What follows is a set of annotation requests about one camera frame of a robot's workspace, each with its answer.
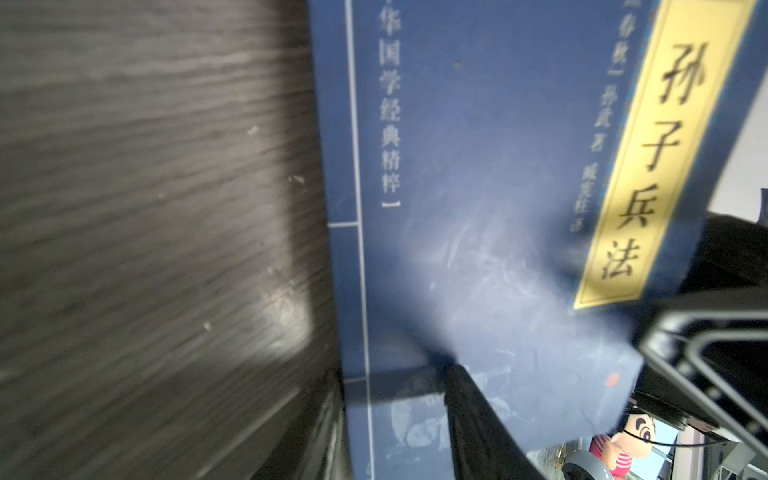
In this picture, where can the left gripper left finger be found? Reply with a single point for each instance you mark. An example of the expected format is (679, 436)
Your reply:
(316, 446)

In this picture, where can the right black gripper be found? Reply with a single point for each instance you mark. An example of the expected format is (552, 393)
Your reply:
(711, 343)

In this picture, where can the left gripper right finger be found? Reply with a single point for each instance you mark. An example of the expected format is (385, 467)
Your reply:
(481, 446)

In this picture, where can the navy book yellow label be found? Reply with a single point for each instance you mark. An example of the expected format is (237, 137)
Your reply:
(510, 186)

